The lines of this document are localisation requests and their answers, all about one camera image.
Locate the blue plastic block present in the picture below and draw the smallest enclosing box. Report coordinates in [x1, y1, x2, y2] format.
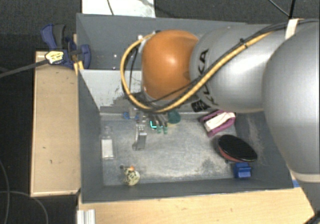
[232, 162, 252, 179]

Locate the pale wood board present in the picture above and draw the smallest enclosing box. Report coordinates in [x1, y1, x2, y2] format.
[30, 50, 82, 198]

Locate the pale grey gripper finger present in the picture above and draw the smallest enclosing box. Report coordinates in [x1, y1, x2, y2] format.
[131, 124, 141, 151]
[138, 124, 149, 151]

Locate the grey metal bin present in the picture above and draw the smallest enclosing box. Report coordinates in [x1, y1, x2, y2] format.
[75, 12, 296, 204]

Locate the yellow spotted toy animal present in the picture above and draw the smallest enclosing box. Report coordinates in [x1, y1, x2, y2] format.
[119, 164, 141, 187]

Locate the black and red disc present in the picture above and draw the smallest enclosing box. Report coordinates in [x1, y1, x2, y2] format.
[216, 134, 258, 164]

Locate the clear glass bottle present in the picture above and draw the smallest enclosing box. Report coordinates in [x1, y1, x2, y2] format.
[100, 126, 116, 161]

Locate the purple and white cloth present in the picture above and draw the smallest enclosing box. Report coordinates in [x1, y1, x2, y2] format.
[198, 109, 237, 138]

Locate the teal green cup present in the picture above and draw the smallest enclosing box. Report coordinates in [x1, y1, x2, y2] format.
[166, 110, 182, 126]

